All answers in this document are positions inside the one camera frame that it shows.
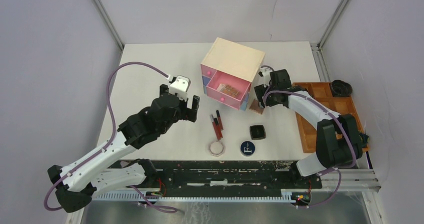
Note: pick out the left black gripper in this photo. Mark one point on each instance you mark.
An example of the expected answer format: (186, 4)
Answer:
(190, 114)

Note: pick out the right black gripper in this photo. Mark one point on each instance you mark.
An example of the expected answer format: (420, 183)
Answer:
(260, 90)

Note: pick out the brown square blush compact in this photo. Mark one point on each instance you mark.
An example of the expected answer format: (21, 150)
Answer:
(255, 107)

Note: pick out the colourful eyeshadow palette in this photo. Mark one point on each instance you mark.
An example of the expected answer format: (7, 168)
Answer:
(221, 87)

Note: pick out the nude eyeshadow palette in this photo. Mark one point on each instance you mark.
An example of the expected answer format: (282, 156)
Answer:
(231, 91)

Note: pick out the pink drawer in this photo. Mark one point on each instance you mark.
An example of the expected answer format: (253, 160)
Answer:
(211, 84)

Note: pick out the pastel wooden drawer chest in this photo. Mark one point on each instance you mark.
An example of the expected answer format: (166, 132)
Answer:
(232, 58)

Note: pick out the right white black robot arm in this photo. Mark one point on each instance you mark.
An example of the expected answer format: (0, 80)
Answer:
(338, 142)

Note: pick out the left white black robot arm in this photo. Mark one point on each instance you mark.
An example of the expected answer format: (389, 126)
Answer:
(77, 184)

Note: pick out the silver red mascara tube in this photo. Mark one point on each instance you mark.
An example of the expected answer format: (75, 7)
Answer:
(212, 123)

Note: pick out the dark red lip gloss tube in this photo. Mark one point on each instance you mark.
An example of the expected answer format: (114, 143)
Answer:
(219, 120)

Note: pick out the black square compact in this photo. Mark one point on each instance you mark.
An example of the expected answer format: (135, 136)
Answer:
(257, 132)

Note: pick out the black coiled band top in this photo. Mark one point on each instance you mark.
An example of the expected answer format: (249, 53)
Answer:
(340, 88)

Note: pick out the round dark blue jar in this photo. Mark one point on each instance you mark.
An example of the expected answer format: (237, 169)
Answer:
(247, 148)

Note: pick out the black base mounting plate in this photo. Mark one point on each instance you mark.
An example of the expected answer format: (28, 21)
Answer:
(213, 178)

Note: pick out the green yellow coiled band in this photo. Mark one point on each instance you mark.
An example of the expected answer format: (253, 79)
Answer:
(364, 139)

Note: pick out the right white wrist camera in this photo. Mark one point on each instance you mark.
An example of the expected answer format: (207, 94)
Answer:
(265, 72)

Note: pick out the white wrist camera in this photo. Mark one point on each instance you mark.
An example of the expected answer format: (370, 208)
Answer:
(265, 72)
(179, 86)

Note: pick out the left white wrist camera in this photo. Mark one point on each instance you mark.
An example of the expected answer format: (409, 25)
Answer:
(179, 86)

